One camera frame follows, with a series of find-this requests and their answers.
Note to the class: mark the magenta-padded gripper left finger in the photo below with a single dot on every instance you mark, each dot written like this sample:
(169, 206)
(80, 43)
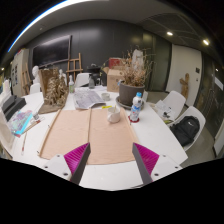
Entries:
(60, 165)

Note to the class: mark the small spray bottle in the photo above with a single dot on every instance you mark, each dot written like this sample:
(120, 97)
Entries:
(71, 86)

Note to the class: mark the white plaster bust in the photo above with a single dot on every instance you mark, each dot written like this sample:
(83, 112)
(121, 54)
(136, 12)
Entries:
(35, 72)

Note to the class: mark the wooden cactus-shaped figure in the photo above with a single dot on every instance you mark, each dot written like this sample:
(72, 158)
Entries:
(184, 86)

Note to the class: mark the black backpack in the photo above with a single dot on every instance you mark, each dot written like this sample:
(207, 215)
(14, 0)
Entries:
(185, 130)

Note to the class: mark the white ceramic mug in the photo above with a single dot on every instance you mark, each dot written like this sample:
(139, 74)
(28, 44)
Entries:
(113, 116)

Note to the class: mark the blue-capped plastic drink bottle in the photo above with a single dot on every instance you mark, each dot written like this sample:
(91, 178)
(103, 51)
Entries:
(135, 108)

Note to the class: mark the flat round red coaster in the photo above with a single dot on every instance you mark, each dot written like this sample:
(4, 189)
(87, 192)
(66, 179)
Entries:
(137, 121)

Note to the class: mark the golden sculpture on wooden board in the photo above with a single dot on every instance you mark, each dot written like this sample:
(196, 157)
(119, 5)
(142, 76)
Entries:
(55, 91)

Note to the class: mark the round ceiling spotlight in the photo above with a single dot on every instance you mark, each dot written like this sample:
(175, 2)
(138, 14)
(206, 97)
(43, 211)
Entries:
(206, 42)
(170, 33)

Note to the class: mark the white shelf cabinet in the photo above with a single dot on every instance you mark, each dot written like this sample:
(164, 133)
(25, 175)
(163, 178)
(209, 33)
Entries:
(19, 71)

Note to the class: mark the black flat box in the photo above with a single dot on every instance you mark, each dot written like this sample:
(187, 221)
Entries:
(13, 106)

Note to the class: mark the wooden paintbrush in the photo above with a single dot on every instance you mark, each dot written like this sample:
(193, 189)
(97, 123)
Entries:
(32, 125)

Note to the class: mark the grey plant saucer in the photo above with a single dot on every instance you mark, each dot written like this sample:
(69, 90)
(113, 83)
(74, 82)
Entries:
(121, 105)

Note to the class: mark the wooden easel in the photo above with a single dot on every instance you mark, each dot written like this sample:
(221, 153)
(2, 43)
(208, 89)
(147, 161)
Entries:
(26, 80)
(74, 70)

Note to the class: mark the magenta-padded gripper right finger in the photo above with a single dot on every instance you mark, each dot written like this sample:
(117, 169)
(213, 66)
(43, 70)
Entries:
(160, 165)

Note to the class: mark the white canvas panel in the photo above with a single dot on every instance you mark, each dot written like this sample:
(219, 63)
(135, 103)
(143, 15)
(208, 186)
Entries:
(6, 131)

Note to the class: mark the red box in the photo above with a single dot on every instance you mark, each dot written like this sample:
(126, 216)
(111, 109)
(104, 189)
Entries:
(115, 62)

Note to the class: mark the black wall screen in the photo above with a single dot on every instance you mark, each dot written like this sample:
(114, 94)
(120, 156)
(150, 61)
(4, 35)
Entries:
(51, 50)

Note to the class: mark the colourful painting board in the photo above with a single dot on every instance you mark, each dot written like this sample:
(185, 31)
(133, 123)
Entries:
(20, 121)

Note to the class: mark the long thin wooden brush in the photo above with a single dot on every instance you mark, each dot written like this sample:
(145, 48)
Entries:
(24, 143)

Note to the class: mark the newspaper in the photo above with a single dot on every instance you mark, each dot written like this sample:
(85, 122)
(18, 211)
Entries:
(86, 98)

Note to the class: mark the dried plant in grey pot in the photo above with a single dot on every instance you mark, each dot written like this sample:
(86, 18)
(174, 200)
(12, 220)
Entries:
(130, 95)

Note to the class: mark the wooden stir stick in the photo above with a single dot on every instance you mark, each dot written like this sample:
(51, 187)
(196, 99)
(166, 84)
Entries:
(115, 109)

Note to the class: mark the long ceiling light strip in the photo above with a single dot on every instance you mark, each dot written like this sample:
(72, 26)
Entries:
(43, 15)

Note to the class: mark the small paint jar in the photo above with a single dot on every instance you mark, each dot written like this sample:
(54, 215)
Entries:
(35, 116)

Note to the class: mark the brown cardboard box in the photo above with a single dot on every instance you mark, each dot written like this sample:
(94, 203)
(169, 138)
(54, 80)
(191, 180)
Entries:
(113, 81)

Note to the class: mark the yellow strip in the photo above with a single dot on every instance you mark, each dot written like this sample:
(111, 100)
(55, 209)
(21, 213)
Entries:
(106, 107)

